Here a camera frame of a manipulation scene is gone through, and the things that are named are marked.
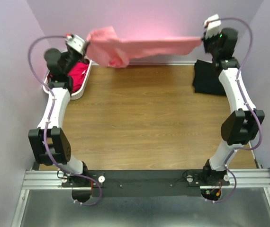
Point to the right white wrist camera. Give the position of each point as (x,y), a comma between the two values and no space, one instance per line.
(212,26)

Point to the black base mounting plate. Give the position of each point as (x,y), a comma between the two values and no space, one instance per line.
(147,183)

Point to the white plastic laundry basket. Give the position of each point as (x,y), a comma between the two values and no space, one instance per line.
(58,69)

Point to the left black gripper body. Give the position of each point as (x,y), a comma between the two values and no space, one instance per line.
(71,59)

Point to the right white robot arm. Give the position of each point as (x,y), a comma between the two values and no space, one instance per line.
(244,121)

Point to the red t shirt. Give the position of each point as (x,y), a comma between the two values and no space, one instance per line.
(78,74)

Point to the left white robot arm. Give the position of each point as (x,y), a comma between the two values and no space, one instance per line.
(48,141)

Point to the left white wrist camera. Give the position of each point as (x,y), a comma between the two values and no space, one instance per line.
(76,43)

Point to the light pink t shirt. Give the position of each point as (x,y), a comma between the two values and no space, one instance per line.
(107,50)

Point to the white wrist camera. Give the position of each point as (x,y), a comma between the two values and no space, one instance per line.
(76,43)
(212,26)

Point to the folded black t shirt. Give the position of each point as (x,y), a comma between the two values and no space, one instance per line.
(205,80)

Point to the aluminium frame rail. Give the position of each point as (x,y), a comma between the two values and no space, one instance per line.
(49,180)

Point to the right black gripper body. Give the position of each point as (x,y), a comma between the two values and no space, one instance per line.
(210,45)

